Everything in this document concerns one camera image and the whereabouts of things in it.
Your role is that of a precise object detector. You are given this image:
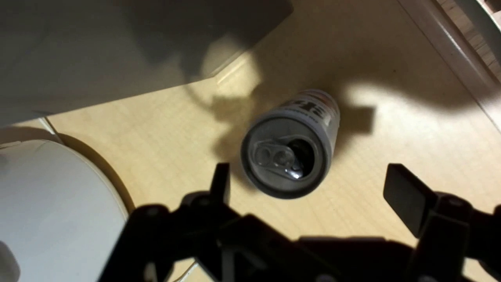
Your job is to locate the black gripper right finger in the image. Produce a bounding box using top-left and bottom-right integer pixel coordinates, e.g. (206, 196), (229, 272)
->
(381, 162), (501, 282)

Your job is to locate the light wooden table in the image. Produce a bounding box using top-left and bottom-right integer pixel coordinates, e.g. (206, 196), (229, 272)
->
(0, 0), (501, 282)

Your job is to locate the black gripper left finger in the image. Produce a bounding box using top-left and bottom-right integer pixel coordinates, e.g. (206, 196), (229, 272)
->
(98, 162), (334, 282)

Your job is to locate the white rice cooker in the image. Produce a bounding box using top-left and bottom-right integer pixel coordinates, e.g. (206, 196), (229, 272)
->
(0, 137), (132, 282)

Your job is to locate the white drink can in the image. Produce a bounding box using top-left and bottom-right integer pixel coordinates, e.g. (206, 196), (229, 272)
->
(239, 88), (342, 201)

